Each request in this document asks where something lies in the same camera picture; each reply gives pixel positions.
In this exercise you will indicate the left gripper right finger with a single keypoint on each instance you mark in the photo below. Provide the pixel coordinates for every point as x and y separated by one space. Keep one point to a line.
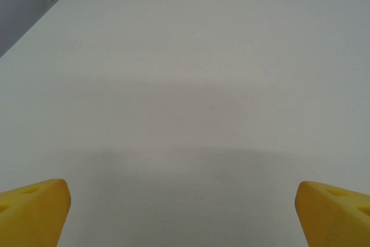
332 218

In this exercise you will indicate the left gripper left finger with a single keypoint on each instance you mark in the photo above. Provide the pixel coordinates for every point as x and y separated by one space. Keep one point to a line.
31 215

